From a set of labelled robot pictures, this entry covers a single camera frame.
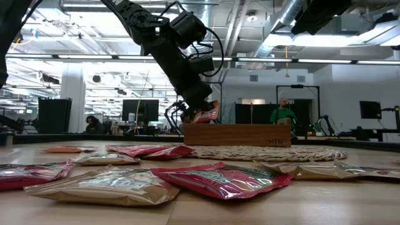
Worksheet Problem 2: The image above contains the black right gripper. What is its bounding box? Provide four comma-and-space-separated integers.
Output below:
291, 0, 353, 36

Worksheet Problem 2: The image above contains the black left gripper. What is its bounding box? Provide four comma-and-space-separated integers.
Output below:
149, 37, 219, 122

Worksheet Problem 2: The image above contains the orange tea packet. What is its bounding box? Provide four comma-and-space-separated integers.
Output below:
191, 99, 221, 124
39, 146, 98, 154

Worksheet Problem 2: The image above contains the red tea packet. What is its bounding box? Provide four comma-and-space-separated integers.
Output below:
142, 145, 196, 161
106, 144, 171, 158
0, 161, 74, 191
151, 161, 294, 201

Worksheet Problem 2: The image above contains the beige tea packet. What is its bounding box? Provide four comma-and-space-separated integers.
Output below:
24, 165, 181, 207
71, 152, 141, 166
254, 159, 360, 181
336, 161, 400, 179

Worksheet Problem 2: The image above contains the wooden tea organizer box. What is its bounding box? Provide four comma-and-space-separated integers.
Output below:
183, 117, 292, 148

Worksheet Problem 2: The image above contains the black partition screen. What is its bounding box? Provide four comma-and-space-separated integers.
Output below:
234, 102, 313, 125

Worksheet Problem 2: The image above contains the large black computer monitor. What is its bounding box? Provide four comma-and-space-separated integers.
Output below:
121, 99, 160, 123

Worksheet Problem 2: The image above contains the person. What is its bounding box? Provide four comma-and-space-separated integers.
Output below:
84, 114, 106, 135
270, 97, 298, 132

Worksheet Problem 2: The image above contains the round woven placemat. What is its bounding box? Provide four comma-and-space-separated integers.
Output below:
187, 144, 348, 163

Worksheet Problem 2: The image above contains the small black monitor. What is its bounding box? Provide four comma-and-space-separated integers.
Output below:
359, 100, 383, 120

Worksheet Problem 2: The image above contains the white building column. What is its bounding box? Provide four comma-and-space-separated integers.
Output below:
60, 64, 87, 134

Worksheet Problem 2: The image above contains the black desk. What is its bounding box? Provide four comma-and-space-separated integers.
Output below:
349, 126, 400, 143

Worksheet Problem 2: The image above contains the black tall cabinet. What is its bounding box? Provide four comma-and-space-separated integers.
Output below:
37, 97, 73, 134

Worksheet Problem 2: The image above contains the grey bin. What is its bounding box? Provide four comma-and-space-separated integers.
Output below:
0, 131, 16, 146

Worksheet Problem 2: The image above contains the black gantry frame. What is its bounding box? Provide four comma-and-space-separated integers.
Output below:
212, 81, 224, 123
276, 84, 321, 126

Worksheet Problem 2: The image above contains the yellow hanging cord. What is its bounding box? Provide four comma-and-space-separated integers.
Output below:
283, 46, 291, 78

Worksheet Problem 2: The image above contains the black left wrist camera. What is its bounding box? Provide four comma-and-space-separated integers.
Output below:
169, 11, 208, 50

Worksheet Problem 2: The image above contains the black table frame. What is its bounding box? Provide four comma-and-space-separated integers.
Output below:
0, 132, 400, 153

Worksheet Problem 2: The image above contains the long ceiling light rail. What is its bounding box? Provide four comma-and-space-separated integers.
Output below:
0, 53, 400, 66

